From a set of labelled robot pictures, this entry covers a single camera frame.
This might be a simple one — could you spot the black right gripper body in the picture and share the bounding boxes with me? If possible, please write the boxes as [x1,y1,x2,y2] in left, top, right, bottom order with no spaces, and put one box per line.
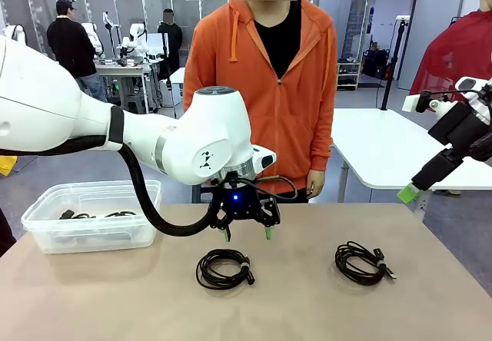
[427,102,489,150]

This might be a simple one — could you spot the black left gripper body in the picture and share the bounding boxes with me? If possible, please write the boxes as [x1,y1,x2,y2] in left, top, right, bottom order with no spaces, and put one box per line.
[209,179,280,229]

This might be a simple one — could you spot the black braided USB-C cable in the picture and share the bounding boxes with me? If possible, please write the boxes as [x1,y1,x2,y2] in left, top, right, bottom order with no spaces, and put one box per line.
[195,248,257,290]

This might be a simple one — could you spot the black USB extension cable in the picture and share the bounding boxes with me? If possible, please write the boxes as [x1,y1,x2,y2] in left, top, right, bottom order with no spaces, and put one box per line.
[334,240,398,287]

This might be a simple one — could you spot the black power cable straight plug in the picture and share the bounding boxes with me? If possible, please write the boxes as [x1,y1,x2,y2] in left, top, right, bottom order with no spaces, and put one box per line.
[59,209,97,220]

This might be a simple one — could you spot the person's left forearm orange sleeve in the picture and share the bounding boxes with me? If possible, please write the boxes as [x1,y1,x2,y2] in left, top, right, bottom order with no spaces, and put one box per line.
[305,110,334,173]

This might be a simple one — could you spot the person's left hand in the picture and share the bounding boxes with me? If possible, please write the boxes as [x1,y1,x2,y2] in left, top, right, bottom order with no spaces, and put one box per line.
[305,169,327,200]

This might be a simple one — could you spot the dark step stool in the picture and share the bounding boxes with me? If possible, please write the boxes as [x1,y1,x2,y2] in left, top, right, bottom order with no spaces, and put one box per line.
[191,183,214,204]

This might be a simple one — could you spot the black tripod stand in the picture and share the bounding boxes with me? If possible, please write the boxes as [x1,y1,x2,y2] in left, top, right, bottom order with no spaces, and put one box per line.
[379,16,411,111]

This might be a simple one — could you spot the black bag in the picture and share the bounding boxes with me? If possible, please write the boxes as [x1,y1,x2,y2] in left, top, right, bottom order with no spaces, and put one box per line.
[363,48,389,80]

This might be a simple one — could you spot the shoe rack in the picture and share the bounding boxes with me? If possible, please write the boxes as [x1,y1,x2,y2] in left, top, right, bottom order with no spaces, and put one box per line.
[337,61,362,91]

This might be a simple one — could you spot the person in orange hoodie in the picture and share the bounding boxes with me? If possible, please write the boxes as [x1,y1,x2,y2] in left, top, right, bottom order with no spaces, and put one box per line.
[182,0,339,204]

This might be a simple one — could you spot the grey step stool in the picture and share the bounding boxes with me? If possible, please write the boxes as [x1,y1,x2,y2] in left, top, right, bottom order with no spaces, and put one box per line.
[126,94,149,115]

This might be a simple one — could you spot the white background table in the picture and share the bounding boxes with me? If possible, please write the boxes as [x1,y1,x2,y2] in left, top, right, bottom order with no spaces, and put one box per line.
[168,67,186,119]

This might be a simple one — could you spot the clear plastic storage box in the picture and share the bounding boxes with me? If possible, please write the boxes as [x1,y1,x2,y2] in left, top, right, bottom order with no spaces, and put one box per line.
[21,179,163,255]

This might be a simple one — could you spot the grey background desk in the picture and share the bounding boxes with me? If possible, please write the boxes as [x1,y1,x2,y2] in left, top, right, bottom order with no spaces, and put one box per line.
[94,58,155,115]

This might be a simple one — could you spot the bystander in black top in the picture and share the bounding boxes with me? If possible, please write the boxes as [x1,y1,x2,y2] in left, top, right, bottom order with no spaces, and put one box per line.
[157,8,184,81]

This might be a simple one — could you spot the dark maroon object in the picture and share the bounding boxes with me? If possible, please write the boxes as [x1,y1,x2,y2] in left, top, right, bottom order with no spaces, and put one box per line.
[0,206,17,258]

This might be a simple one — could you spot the man in black with cap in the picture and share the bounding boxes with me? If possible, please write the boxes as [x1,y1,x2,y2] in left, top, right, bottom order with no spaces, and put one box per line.
[45,0,108,104]

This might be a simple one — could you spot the yellow object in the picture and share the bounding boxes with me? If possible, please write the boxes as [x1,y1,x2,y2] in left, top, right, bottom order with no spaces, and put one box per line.
[0,155,18,177]

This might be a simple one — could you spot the black camera cable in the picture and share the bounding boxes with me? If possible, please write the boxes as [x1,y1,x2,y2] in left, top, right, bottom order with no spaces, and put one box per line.
[226,174,299,200]

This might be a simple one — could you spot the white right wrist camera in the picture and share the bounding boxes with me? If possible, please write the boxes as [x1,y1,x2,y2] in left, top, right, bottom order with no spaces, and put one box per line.
[401,94,424,114]

